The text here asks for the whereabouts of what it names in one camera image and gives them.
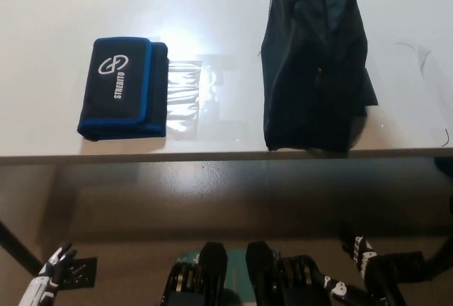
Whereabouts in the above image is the clear tape patch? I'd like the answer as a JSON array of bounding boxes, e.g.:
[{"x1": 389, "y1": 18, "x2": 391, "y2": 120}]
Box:
[{"x1": 165, "y1": 52, "x2": 246, "y2": 141}]

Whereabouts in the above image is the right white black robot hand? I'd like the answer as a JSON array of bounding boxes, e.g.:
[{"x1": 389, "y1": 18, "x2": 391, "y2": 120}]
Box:
[{"x1": 318, "y1": 230, "x2": 391, "y2": 306}]

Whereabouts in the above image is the black metal table leg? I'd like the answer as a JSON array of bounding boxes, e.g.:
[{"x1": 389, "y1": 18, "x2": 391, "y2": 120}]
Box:
[{"x1": 0, "y1": 220, "x2": 44, "y2": 276}]

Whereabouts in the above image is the clear plastic film sheet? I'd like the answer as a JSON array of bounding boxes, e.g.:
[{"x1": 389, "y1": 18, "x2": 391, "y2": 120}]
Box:
[{"x1": 366, "y1": 40, "x2": 451, "y2": 149}]

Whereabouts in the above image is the dark teal black lunch bag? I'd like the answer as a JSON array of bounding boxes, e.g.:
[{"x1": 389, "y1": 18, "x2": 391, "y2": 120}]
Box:
[{"x1": 260, "y1": 0, "x2": 371, "y2": 153}]

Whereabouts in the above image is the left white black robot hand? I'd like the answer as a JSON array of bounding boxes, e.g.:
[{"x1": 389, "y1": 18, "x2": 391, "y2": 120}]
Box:
[{"x1": 17, "y1": 242, "x2": 79, "y2": 306}]

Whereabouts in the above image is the black blue Strebito notebook pouch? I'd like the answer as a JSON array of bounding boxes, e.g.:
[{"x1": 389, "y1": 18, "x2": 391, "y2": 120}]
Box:
[{"x1": 76, "y1": 37, "x2": 170, "y2": 142}]

